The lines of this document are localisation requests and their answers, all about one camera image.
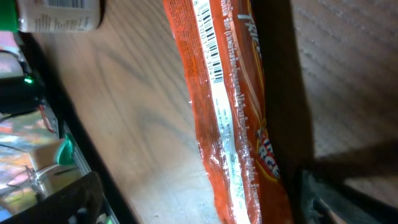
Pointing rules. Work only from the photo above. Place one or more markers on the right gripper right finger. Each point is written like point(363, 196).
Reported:
point(320, 198)

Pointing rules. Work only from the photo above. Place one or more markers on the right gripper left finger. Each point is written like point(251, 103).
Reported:
point(82, 200)

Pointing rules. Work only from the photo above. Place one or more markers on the green-lid seasoning jar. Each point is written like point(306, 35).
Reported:
point(50, 16)

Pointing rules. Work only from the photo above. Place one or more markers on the red Top snack bar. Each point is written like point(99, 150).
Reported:
point(219, 46)

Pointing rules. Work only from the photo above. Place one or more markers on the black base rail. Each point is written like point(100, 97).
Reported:
point(84, 152)

